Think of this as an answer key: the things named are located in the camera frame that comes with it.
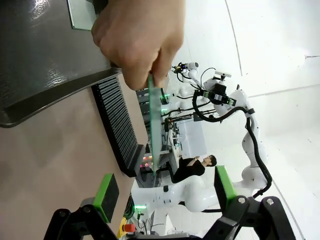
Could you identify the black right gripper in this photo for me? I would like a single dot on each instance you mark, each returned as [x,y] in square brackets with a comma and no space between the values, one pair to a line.
[220,93]

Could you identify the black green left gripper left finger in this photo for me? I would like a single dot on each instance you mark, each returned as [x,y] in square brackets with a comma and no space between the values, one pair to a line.
[106,197]

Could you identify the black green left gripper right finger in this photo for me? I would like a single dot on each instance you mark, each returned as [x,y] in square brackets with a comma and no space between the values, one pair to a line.
[225,190]

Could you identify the green PCB board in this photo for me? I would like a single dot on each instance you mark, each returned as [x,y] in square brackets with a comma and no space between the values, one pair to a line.
[155,120]
[80,15]

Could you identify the black rectangular tray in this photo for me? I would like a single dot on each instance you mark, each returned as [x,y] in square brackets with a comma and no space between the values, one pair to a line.
[37,62]

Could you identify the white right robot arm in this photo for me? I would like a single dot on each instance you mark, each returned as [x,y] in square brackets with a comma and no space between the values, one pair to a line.
[252,140]

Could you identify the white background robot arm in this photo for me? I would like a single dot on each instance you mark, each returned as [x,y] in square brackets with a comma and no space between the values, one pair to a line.
[193,75]

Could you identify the person's right hand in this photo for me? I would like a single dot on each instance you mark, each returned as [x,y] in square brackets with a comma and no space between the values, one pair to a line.
[140,37]

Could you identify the red emergency stop button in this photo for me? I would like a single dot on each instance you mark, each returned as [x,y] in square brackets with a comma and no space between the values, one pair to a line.
[128,227]

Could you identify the background person in black shirt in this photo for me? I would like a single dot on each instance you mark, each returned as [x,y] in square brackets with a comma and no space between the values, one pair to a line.
[187,170]

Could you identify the white partition panel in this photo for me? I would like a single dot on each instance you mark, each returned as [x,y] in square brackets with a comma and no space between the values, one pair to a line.
[192,140]

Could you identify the cluttered equipment workbench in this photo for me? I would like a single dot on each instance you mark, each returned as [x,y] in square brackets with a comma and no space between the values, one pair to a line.
[167,120]

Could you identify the black slotted PCB rack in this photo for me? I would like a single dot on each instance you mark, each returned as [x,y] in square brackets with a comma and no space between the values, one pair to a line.
[117,125]

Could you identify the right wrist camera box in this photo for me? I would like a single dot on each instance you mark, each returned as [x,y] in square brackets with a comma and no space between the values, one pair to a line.
[222,74]

